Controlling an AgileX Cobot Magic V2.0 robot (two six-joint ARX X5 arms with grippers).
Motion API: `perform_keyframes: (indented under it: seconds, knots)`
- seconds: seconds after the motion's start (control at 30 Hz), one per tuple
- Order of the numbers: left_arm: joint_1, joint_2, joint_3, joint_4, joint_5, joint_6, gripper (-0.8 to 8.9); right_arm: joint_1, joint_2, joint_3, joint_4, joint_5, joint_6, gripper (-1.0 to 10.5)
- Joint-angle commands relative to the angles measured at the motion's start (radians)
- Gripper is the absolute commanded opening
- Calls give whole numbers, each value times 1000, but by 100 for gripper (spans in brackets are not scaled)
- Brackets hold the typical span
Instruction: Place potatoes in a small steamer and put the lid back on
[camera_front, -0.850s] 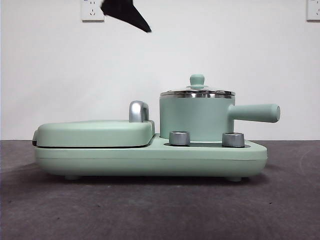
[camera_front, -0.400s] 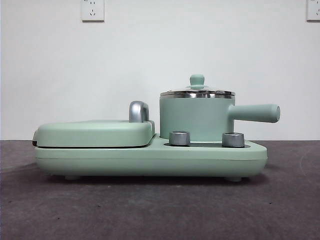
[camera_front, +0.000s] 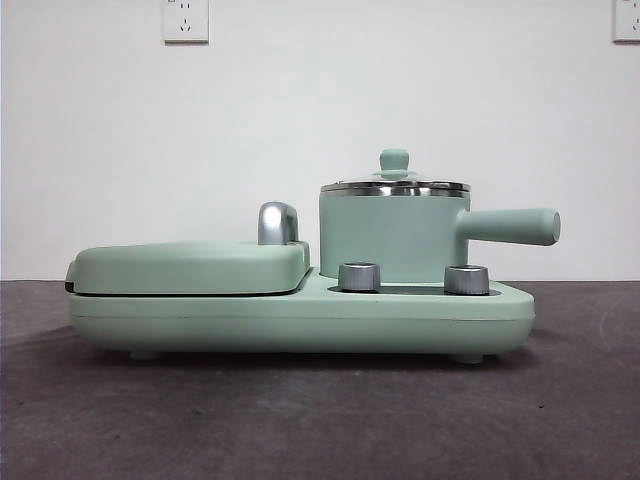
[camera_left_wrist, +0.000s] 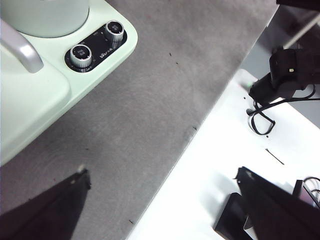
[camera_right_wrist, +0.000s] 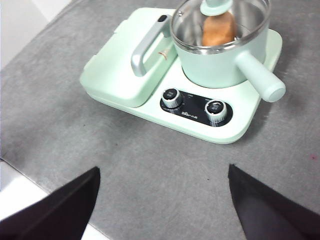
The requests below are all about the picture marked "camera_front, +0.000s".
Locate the glass lid with green knob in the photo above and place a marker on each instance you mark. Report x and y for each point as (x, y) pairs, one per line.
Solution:
(395, 161)

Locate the mint green griddle lid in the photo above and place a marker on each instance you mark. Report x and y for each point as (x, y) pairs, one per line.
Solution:
(185, 265)

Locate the white wall socket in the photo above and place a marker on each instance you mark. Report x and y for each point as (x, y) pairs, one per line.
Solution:
(186, 22)
(627, 20)

